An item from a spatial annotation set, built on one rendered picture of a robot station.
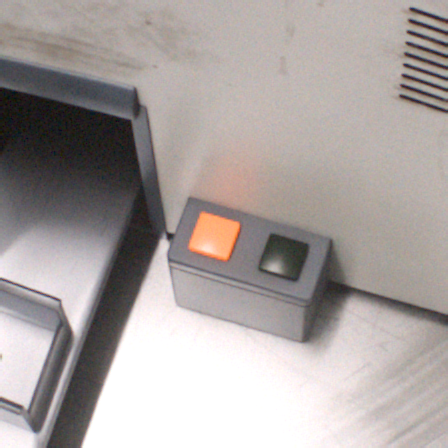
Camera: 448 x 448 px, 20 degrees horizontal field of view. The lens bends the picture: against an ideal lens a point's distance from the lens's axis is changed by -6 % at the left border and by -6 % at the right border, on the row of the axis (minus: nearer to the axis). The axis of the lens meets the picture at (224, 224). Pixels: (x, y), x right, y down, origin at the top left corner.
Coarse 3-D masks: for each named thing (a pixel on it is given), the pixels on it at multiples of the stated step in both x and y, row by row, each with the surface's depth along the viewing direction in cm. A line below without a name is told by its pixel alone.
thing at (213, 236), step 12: (204, 216) 52; (204, 228) 52; (216, 228) 51; (228, 228) 51; (192, 240) 51; (204, 240) 51; (216, 240) 51; (228, 240) 51; (204, 252) 51; (216, 252) 51; (228, 252) 51
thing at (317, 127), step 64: (0, 0) 43; (64, 0) 42; (128, 0) 40; (192, 0) 39; (256, 0) 38; (320, 0) 37; (384, 0) 36; (0, 64) 47; (64, 64) 46; (128, 64) 44; (192, 64) 43; (256, 64) 42; (320, 64) 40; (384, 64) 39; (0, 128) 55; (192, 128) 47; (256, 128) 46; (320, 128) 44; (384, 128) 42; (192, 192) 52; (256, 192) 50; (320, 192) 48; (384, 192) 47; (192, 256) 51; (256, 256) 51; (320, 256) 51; (384, 256) 51; (256, 320) 54
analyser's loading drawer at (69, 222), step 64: (64, 128) 55; (128, 128) 55; (0, 192) 54; (64, 192) 54; (128, 192) 54; (0, 256) 53; (64, 256) 53; (0, 320) 52; (64, 320) 50; (0, 384) 50; (64, 384) 50
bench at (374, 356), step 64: (128, 256) 57; (128, 320) 56; (192, 320) 56; (320, 320) 55; (384, 320) 55; (128, 384) 55; (192, 384) 54; (256, 384) 54; (320, 384) 54; (384, 384) 54
